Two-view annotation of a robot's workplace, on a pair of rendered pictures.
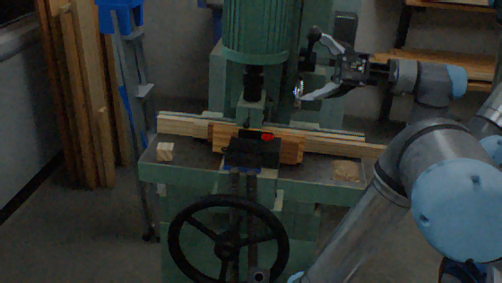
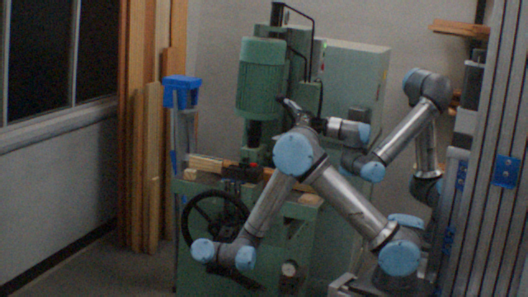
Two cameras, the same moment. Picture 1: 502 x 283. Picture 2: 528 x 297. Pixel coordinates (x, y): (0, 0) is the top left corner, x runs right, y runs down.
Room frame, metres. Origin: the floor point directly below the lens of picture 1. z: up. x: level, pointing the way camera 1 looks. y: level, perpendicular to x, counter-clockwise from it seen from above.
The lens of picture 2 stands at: (-1.33, -0.52, 1.70)
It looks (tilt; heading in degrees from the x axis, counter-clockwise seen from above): 14 degrees down; 11
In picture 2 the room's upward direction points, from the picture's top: 6 degrees clockwise
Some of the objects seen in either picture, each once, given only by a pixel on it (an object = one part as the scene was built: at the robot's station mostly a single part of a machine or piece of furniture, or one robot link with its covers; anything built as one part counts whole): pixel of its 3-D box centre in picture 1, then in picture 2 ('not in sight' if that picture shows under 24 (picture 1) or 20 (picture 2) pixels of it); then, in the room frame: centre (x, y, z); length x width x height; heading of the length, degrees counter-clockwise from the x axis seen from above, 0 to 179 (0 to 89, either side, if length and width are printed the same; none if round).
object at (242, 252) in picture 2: not in sight; (238, 255); (0.53, -0.12, 0.87); 0.11 x 0.11 x 0.08; 88
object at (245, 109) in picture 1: (252, 110); (253, 156); (1.21, 0.01, 1.00); 0.14 x 0.07 x 0.09; 175
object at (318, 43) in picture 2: not in sight; (316, 56); (1.49, -0.16, 1.40); 0.10 x 0.06 x 0.16; 175
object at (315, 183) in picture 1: (252, 174); (246, 195); (1.08, -0.01, 0.87); 0.61 x 0.30 x 0.06; 85
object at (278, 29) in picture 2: not in sight; (275, 22); (1.33, 0.00, 1.54); 0.08 x 0.08 x 0.17; 85
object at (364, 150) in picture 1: (290, 141); (278, 180); (1.18, -0.11, 0.92); 0.56 x 0.02 x 0.04; 85
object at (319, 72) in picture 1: (308, 88); not in sight; (1.36, -0.16, 1.02); 0.09 x 0.07 x 0.12; 85
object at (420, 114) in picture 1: (431, 124); (352, 161); (0.97, -0.40, 1.11); 0.11 x 0.08 x 0.11; 35
